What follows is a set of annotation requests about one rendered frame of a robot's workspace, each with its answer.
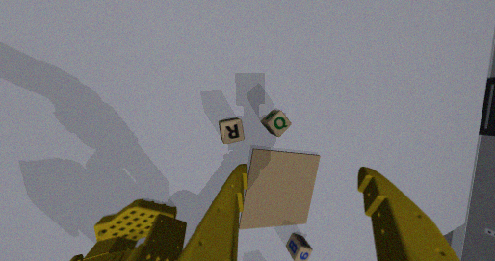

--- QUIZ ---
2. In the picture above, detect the tan flat mat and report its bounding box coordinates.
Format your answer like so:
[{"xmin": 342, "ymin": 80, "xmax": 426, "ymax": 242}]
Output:
[{"xmin": 239, "ymin": 149, "xmax": 320, "ymax": 229}]

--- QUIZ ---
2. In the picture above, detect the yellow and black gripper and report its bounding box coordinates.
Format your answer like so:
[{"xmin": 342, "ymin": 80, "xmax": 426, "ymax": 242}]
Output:
[{"xmin": 176, "ymin": 164, "xmax": 460, "ymax": 261}]

